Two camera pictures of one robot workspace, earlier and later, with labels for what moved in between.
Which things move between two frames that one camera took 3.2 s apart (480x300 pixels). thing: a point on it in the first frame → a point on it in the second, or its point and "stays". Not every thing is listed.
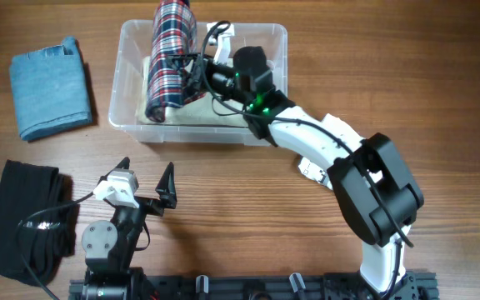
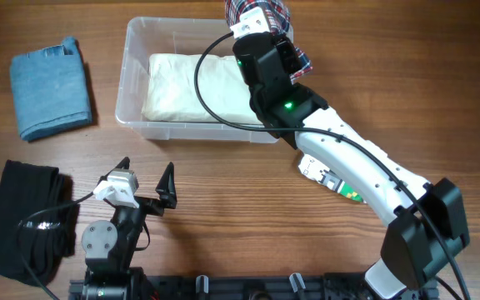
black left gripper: (167, 189) stays
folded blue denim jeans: (51, 91) stays
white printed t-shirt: (321, 174) stays
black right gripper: (176, 57) → (287, 51)
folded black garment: (32, 224) stays
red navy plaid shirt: (173, 32) → (277, 14)
